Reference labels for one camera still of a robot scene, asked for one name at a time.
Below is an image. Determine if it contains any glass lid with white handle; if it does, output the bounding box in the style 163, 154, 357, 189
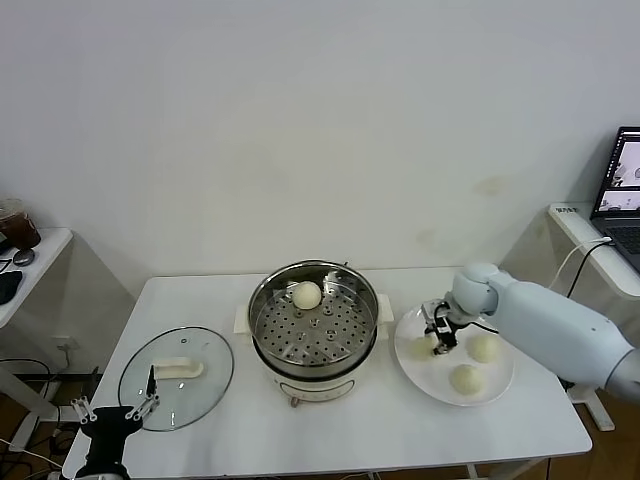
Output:
118, 326, 236, 432

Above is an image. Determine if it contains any dark grey open laptop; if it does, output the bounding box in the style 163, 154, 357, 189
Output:
589, 126, 640, 276

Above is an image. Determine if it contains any black floor cable loop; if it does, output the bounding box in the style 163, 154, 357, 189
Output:
0, 357, 54, 399

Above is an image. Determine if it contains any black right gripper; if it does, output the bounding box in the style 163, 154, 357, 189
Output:
424, 299, 469, 357

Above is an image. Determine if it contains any stainless steel steamer basket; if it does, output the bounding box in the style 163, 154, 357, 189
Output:
248, 259, 380, 374

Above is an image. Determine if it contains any white side desk with label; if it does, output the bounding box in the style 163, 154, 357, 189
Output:
547, 203, 640, 434

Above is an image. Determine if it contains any white side desk with cup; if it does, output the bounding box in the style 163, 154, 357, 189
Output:
0, 228, 75, 451

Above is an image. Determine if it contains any white electric cooker pot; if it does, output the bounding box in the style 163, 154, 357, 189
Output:
233, 294, 395, 409

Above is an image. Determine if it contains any white round plate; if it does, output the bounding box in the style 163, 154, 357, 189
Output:
393, 301, 515, 407

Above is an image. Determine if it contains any white floor cable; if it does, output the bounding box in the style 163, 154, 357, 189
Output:
0, 439, 64, 471

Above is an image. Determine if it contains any plastic iced coffee cup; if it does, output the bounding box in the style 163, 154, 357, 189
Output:
0, 198, 43, 251

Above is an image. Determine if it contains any white steamed baozi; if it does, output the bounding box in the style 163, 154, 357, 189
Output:
465, 334, 503, 365
291, 280, 323, 310
408, 335, 436, 362
448, 364, 487, 396

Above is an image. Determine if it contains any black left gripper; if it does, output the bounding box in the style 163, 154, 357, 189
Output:
70, 364, 161, 451

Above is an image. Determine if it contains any white laptop cable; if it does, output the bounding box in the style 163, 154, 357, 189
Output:
547, 238, 612, 291

